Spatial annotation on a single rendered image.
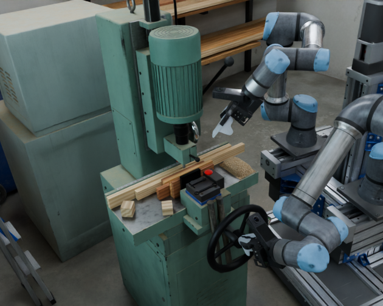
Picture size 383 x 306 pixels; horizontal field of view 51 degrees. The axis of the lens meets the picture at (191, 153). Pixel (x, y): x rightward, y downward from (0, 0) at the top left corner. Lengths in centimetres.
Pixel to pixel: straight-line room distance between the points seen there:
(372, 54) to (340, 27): 318
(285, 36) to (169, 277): 110
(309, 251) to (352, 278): 117
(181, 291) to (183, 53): 100
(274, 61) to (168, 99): 38
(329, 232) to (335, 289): 104
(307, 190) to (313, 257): 23
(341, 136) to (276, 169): 77
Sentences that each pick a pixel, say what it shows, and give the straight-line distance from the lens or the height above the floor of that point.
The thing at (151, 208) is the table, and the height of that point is 90.
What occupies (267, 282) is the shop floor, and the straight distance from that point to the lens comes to 245.
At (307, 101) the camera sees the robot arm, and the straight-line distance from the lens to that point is 198.
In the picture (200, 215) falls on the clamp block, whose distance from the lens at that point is 144.
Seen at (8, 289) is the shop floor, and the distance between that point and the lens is 270.
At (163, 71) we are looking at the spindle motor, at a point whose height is 140.
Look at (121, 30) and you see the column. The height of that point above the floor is 149.
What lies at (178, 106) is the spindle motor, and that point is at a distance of 141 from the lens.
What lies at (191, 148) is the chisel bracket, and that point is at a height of 106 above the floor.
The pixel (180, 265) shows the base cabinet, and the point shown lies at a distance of 169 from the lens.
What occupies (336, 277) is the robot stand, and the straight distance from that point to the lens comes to 226.
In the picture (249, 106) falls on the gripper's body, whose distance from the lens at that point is 139.
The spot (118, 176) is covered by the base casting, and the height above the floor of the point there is 80.
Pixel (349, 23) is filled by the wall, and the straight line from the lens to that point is 484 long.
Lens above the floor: 188
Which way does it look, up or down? 32 degrees down
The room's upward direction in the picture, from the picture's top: 3 degrees counter-clockwise
